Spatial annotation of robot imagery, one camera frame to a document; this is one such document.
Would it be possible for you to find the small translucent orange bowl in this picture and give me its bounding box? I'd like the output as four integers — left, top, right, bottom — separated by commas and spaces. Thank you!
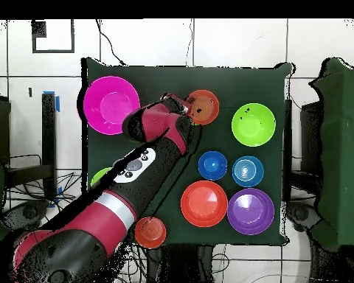
186, 89, 220, 126
134, 216, 167, 249

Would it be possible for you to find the small dark blue bowl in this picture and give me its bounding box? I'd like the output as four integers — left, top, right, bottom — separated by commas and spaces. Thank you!
198, 150, 229, 181

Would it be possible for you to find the large orange bowl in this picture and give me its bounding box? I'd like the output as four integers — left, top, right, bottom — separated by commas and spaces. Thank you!
180, 180, 229, 228

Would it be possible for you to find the large green bowl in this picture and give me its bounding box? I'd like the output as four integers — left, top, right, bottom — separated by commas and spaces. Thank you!
90, 167, 113, 188
231, 102, 277, 147

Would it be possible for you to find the purple bowl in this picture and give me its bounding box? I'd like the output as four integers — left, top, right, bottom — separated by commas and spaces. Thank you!
226, 187, 275, 236

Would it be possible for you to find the dark green table cloth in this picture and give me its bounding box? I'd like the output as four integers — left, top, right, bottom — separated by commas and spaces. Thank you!
81, 57, 293, 247

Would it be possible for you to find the large pink bowl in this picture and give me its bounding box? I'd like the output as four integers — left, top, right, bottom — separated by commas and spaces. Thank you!
82, 75, 141, 136

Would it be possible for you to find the light blue translucent bowl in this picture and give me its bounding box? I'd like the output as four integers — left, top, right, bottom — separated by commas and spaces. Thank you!
232, 156, 265, 189

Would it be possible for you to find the blue tape strip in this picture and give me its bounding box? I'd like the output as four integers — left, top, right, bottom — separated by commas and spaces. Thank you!
43, 90, 60, 113

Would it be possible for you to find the black office chair base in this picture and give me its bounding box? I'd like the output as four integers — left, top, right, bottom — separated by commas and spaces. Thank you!
1, 200, 51, 231
285, 201, 322, 234

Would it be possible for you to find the black floor cable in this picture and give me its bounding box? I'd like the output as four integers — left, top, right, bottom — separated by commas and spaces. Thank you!
94, 19, 128, 66

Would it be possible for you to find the tangle of floor cables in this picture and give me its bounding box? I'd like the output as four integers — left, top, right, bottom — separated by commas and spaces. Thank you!
2, 153, 160, 283

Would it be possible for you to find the black floor frame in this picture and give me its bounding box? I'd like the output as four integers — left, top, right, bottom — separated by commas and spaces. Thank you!
31, 19, 75, 54

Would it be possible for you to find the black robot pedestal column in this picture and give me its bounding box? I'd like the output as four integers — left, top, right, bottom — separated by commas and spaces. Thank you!
162, 244, 216, 283

